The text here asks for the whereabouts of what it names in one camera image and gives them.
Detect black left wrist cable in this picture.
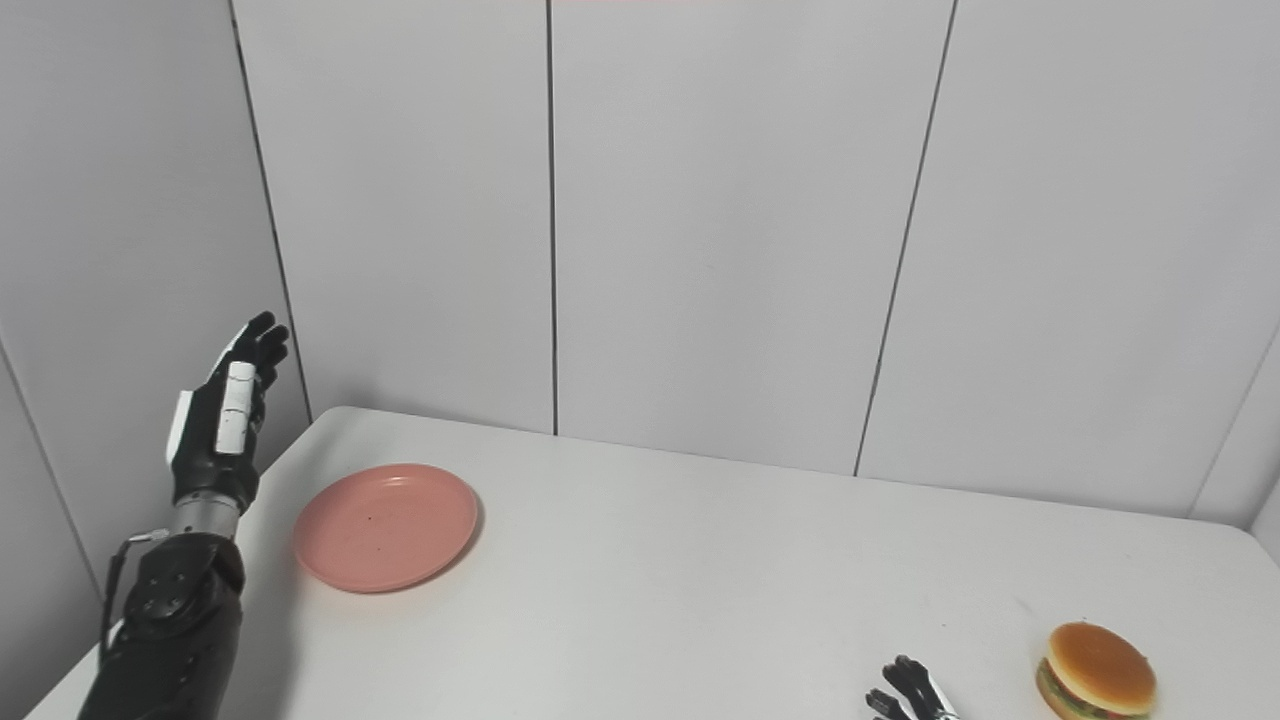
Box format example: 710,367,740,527
98,529,171,669

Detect toy hamburger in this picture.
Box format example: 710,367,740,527
1035,622,1158,720

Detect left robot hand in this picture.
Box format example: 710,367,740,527
165,311,291,515

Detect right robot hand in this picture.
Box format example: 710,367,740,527
865,655,963,720

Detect pink plate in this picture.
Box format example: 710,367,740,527
293,463,480,594

